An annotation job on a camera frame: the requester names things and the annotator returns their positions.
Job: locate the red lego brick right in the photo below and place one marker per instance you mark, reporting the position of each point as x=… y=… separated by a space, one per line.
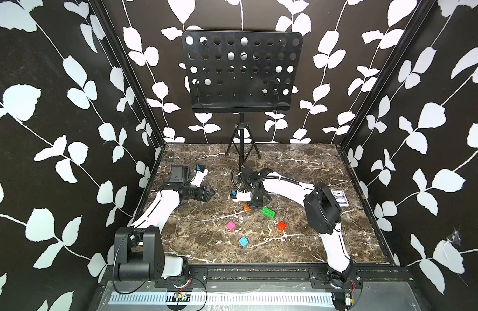
x=281 y=226

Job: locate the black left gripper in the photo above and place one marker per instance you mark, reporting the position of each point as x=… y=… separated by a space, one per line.
x=203 y=193

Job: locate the black music stand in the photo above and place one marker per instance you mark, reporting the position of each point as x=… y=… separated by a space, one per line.
x=241 y=72

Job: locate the white perforated strip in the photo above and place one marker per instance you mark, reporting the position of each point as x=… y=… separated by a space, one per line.
x=198 y=299

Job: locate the green lego brick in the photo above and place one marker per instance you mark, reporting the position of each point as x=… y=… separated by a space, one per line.
x=268 y=212

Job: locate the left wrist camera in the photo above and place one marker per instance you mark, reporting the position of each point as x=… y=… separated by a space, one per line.
x=199 y=174

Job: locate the blue lego brick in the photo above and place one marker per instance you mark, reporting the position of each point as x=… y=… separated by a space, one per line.
x=243 y=242

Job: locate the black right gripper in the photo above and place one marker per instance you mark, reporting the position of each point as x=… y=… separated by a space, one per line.
x=257 y=205

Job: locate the black front rail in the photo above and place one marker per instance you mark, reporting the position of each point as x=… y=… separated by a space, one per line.
x=315 y=275

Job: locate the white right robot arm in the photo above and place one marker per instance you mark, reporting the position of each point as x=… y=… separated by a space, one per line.
x=323 y=213

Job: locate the pink lego brick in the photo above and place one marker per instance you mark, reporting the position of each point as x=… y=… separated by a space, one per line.
x=231 y=226

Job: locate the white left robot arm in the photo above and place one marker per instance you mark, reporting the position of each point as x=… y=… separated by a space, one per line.
x=138 y=249

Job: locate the playing card box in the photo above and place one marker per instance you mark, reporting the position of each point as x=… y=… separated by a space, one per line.
x=340 y=197

